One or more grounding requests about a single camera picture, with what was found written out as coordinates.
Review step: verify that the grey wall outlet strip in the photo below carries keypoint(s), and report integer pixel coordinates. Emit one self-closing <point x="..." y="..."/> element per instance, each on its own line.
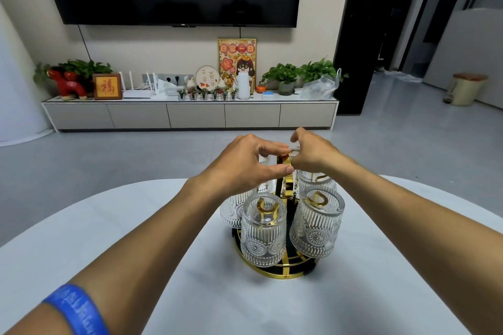
<point x="173" y="78"/>

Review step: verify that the blue wristband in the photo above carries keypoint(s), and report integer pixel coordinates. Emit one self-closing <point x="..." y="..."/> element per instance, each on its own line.
<point x="74" y="307"/>

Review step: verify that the small white figurine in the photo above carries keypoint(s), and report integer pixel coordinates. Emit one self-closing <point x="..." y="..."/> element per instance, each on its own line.
<point x="190" y="83"/>

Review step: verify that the gold cup rack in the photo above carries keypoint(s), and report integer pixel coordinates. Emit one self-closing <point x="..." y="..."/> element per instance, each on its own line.
<point x="290" y="185"/>

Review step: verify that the person's left hand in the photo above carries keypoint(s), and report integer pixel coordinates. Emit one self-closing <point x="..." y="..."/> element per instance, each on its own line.
<point x="235" y="170"/>

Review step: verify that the white plastic sheet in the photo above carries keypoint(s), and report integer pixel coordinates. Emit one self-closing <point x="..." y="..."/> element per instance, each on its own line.
<point x="404" y="77"/>

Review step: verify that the potted plant in grey pot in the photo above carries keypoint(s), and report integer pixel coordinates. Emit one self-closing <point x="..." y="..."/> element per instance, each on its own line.
<point x="285" y="71"/>

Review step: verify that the red horse figurine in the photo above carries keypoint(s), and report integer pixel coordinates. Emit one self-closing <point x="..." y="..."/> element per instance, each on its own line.
<point x="65" y="85"/>

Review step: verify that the round decorative plate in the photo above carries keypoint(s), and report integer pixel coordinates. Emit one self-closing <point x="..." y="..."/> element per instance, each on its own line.
<point x="207" y="77"/>

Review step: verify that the white bottle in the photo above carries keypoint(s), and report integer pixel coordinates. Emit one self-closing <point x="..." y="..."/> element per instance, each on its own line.
<point x="243" y="89"/>

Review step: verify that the white marble table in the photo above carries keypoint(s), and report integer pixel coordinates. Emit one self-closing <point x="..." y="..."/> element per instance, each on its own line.
<point x="353" y="287"/>

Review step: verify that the clear embossed glass cup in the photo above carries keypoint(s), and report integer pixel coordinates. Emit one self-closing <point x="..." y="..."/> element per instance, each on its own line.
<point x="314" y="178"/>
<point x="316" y="228"/>
<point x="266" y="186"/>
<point x="294" y="149"/>
<point x="233" y="209"/>
<point x="263" y="236"/>

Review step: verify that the white tissue box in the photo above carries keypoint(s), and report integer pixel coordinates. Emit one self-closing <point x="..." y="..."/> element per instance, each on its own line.
<point x="167" y="89"/>

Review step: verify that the framed cartoon poster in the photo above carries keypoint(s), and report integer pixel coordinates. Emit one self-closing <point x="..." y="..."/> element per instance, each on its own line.
<point x="228" y="52"/>

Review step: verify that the white router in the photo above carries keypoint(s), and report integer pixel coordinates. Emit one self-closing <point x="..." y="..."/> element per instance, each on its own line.
<point x="137" y="93"/>

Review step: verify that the person's right hand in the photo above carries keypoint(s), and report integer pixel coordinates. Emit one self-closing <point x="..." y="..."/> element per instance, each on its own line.
<point x="318" y="154"/>

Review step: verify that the green leafy plant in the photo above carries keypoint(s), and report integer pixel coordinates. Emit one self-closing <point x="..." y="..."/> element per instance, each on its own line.
<point x="84" y="67"/>

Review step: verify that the row of small potted figurines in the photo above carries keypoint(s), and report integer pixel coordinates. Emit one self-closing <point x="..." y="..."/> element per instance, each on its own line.
<point x="204" y="94"/>

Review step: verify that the clear plastic bag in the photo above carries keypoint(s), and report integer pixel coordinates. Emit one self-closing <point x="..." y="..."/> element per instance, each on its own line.
<point x="320" y="89"/>

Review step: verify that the person's right forearm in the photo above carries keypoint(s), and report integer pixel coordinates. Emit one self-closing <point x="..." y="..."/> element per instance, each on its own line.
<point x="432" y="236"/>

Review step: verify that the black door frame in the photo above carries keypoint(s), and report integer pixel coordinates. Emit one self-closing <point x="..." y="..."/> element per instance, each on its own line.
<point x="365" y="32"/>

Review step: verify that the person's left forearm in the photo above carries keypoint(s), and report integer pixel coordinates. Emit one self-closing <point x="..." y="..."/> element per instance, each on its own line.
<point x="137" y="268"/>

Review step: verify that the white standing air conditioner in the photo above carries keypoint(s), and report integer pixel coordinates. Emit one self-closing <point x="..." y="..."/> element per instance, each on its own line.
<point x="19" y="103"/>

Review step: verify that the beige television cabinet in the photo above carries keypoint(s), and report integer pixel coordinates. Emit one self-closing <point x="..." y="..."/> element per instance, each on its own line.
<point x="196" y="115"/>

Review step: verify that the beige trash bin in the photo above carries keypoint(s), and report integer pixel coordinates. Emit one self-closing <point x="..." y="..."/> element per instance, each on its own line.
<point x="467" y="91"/>

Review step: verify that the small gold figurine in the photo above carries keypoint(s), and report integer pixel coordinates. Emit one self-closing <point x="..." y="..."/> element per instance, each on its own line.
<point x="228" y="81"/>

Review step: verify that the small gold framed picture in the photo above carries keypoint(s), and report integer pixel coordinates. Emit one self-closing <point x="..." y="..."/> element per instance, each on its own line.
<point x="107" y="86"/>

